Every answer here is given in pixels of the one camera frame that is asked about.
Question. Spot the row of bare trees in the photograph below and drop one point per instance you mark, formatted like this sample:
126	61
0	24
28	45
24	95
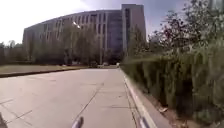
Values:
70	50

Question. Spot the bare soil strip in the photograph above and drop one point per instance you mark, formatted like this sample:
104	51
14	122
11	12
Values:
166	111

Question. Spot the pale stone kerb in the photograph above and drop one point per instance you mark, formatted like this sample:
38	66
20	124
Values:
140	103

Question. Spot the large curved grey building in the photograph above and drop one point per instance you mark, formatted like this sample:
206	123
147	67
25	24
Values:
113	30

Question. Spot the robot's own part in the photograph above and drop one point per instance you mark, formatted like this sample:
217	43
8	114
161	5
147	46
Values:
77	123
144	123

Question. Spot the leafy tree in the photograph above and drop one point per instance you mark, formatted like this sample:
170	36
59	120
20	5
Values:
196	30

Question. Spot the grass strip with kerb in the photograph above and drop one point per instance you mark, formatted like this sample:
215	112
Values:
30	69

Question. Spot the grey paved path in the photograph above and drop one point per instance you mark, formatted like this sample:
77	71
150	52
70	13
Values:
60	96

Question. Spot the long green hedge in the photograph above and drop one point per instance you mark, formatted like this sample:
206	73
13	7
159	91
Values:
180	80

